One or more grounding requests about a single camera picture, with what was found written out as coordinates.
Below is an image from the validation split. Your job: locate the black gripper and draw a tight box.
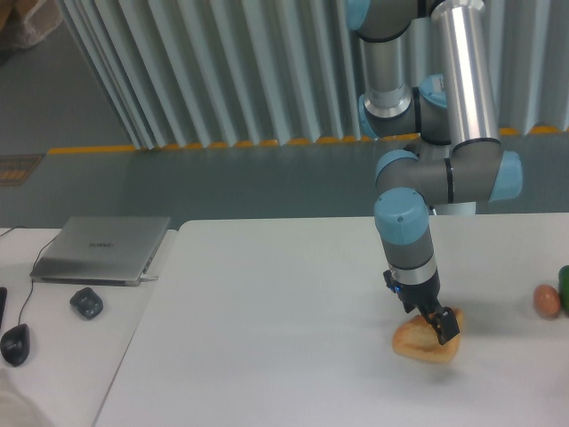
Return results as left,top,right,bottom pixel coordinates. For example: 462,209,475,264
383,270,460,345

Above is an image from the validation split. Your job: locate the golden triangular bread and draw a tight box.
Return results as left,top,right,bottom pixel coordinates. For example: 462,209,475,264
391,314,461,364

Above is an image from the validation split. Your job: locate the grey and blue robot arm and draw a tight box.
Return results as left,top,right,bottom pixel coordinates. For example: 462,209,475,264
345,1,523,344

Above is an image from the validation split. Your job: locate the brown egg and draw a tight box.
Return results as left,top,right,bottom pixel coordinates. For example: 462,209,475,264
533,284,561,318

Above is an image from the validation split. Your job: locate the green vegetable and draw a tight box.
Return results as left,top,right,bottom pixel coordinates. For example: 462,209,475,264
557,265,569,312

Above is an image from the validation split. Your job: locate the silver closed laptop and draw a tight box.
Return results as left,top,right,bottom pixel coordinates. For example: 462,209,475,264
30,216,171,286

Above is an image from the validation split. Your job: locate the white folding partition screen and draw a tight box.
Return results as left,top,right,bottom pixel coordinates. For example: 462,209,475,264
59,1,568,149

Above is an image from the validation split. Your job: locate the black computer mouse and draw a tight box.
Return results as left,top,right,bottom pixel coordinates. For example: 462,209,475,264
1,324,30,367

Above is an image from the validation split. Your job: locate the black keyboard edge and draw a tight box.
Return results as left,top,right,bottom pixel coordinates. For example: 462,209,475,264
0,286,8,328

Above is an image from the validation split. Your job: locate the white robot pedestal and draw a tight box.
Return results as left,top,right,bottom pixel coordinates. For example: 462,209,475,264
429,202,477,216

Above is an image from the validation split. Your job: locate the black mouse cable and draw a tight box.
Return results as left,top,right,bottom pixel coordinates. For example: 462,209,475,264
0,226,61,326

